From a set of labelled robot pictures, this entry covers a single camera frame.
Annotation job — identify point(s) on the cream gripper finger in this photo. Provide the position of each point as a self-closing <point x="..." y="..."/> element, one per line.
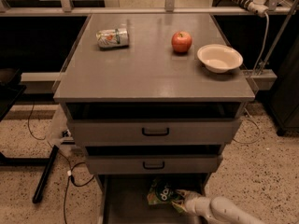
<point x="179" y="206"/>
<point x="188" y="194"/>

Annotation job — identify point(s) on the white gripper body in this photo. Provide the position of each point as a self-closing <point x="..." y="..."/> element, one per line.
<point x="194" y="204"/>

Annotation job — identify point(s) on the green rice chip bag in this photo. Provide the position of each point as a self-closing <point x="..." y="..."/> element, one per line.
<point x="161" y="192"/>

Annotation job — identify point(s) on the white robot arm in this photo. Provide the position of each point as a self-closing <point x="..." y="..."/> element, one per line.
<point x="217" y="210"/>

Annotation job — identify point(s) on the bottom grey drawer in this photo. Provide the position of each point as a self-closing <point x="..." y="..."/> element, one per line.
<point x="124" y="201"/>

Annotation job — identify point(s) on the grey drawer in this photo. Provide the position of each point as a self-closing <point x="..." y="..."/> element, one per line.
<point x="124" y="201"/>
<point x="139" y="160"/>
<point x="107" y="124"/>

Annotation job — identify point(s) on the middle grey drawer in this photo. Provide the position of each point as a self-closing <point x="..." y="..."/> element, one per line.
<point x="139" y="160"/>

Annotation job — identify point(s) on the grey drawer cabinet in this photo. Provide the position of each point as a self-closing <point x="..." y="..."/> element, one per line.
<point x="148" y="71"/>

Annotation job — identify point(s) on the top grey drawer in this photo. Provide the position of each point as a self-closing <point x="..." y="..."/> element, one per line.
<point x="107" y="124"/>

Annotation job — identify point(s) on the white bowl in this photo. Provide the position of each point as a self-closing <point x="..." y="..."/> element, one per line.
<point x="218" y="58"/>

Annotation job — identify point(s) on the black table leg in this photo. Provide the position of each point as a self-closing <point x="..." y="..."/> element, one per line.
<point x="37" y="198"/>

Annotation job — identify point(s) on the red apple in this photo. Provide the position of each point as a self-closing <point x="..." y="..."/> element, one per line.
<point x="181" y="41"/>

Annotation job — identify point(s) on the crushed soda can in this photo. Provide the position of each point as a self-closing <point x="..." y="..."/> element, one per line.
<point x="112" y="38"/>

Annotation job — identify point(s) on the white spiral hose fixture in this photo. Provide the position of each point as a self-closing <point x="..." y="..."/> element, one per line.
<point x="257" y="7"/>

